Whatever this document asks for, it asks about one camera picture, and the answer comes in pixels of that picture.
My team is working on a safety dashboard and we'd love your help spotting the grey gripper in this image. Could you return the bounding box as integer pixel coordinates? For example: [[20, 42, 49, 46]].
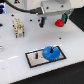
[[39, 0, 73, 27]]

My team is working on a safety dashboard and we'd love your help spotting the black cable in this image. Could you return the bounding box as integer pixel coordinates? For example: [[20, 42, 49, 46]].
[[3, 0, 44, 15]]

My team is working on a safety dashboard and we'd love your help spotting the beige electrical connector block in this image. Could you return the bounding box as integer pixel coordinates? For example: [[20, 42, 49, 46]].
[[13, 18, 24, 37]]

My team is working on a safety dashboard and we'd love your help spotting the red gear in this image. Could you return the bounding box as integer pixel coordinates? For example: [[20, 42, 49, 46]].
[[55, 19, 64, 27]]

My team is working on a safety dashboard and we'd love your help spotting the black framed peg base plate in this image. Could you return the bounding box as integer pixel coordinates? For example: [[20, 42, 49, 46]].
[[26, 46, 66, 68]]

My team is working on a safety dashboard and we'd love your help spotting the blue gear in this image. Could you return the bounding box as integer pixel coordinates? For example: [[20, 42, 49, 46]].
[[42, 46, 60, 61]]

